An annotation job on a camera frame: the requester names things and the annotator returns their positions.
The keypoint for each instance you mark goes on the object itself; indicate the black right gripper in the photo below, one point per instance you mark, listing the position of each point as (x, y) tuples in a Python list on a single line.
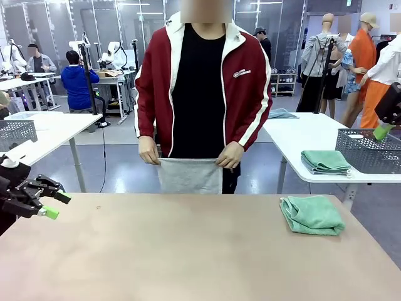
[(391, 103)]

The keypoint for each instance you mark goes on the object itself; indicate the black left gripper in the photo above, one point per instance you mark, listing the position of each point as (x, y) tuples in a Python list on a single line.
[(15, 185)]

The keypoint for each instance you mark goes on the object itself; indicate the green terry towel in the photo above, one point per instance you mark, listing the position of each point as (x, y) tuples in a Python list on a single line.
[(313, 214), (326, 158)]

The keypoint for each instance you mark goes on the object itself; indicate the light grey towel with loop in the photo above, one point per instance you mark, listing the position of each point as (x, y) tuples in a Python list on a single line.
[(189, 177), (329, 172)]

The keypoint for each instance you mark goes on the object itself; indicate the red sleeved left forearm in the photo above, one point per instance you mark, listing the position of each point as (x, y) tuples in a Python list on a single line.
[(257, 122)]

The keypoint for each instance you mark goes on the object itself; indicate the red sleeved right forearm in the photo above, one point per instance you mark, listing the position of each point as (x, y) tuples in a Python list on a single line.
[(144, 119)]

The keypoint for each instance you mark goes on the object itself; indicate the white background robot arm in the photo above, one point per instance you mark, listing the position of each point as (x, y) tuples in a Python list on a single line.
[(113, 54)]

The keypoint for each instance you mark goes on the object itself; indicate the grey perforated plastic basket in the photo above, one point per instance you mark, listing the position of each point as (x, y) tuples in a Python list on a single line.
[(17, 133), (366, 153)]

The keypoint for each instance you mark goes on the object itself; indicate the person's right hand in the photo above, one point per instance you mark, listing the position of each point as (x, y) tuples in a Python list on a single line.
[(148, 150)]

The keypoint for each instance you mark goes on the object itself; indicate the person's left hand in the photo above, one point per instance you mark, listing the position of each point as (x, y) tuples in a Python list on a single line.
[(230, 156)]

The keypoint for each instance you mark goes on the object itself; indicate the mannequin in white top, orange trousers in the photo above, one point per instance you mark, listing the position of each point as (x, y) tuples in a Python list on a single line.
[(380, 72)]

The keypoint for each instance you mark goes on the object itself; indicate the figure in blue floral top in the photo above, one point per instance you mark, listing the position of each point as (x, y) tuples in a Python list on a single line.
[(347, 69)]

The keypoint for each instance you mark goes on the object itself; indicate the white table with grey leg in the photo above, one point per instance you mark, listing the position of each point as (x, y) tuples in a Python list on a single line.
[(59, 128)]

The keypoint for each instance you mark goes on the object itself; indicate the mannequin in orange shirt, cap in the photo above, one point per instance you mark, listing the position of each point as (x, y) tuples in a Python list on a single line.
[(363, 56)]

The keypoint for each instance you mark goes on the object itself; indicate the white table with rounded corner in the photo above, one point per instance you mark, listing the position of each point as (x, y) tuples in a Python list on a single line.
[(300, 141)]

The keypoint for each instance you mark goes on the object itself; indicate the black tripod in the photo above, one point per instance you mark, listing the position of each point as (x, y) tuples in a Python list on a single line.
[(324, 69)]

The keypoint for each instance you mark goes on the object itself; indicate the white plastic bin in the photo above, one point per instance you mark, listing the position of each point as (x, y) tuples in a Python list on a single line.
[(18, 116)]

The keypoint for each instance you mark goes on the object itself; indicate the blue grey towel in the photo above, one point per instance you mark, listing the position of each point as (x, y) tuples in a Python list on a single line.
[(283, 114)]

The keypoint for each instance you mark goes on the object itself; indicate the mannequin in grey shirt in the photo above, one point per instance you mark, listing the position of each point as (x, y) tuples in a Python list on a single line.
[(316, 53)]

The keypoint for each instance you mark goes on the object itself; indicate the wooden shoe shelf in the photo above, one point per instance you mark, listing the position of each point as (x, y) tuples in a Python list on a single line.
[(283, 84)]

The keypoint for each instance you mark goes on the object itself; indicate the person in blue hoodie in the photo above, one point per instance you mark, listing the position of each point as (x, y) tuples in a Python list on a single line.
[(78, 87)]

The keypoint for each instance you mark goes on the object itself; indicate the black cap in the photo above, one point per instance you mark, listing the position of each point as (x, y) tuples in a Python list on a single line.
[(28, 76)]

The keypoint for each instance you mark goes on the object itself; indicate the seated person in grey jacket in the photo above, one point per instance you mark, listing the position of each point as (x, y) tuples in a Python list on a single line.
[(40, 62)]

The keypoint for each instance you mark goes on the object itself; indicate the brown cardboard box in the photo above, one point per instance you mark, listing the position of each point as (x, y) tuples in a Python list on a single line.
[(108, 73)]

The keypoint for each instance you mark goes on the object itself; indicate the person in black with cap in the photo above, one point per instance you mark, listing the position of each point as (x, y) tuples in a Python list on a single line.
[(263, 44)]

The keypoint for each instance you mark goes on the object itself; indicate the person in red jacket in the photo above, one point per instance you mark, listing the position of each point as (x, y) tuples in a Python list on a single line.
[(200, 94)]

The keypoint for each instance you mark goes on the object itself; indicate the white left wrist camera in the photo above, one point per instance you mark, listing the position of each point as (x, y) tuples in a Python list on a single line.
[(7, 161)]

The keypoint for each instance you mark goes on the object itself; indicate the black camera stand pole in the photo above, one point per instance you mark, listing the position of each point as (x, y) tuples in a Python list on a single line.
[(88, 81)]

